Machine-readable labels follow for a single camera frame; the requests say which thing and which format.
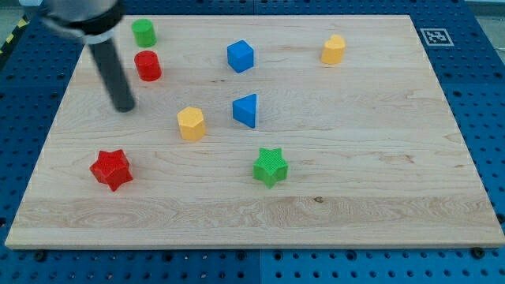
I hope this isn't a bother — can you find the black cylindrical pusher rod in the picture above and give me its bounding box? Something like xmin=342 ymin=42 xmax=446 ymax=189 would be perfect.
xmin=89 ymin=39 xmax=136 ymax=113

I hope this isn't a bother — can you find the red star block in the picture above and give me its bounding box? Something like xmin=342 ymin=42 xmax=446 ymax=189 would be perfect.
xmin=89 ymin=149 xmax=133 ymax=192

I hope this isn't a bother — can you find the green star block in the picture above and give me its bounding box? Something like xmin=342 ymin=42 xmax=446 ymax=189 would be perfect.
xmin=252 ymin=148 xmax=289 ymax=189

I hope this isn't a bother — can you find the red cylinder block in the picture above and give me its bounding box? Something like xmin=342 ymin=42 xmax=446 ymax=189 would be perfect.
xmin=134 ymin=50 xmax=162 ymax=81

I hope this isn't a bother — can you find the green cylinder block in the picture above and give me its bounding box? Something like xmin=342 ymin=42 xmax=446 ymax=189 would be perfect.
xmin=131 ymin=19 xmax=157 ymax=47

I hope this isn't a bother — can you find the yellow hexagon block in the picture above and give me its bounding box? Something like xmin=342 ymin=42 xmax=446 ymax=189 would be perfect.
xmin=177 ymin=106 xmax=206 ymax=141

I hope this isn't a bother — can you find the blue triangle block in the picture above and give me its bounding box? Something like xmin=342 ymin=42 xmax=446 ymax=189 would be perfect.
xmin=232 ymin=94 xmax=257 ymax=129

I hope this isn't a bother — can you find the blue cube block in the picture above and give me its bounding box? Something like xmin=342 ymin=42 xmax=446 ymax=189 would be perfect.
xmin=226 ymin=39 xmax=254 ymax=73

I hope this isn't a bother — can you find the wooden board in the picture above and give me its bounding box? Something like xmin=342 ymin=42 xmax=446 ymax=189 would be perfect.
xmin=6 ymin=15 xmax=504 ymax=250

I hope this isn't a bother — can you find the yellow heart block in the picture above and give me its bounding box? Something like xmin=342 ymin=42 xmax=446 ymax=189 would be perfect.
xmin=320 ymin=35 xmax=346 ymax=65

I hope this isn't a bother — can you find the white fiducial marker tag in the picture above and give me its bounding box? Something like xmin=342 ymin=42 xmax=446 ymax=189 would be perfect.
xmin=420 ymin=28 xmax=454 ymax=47

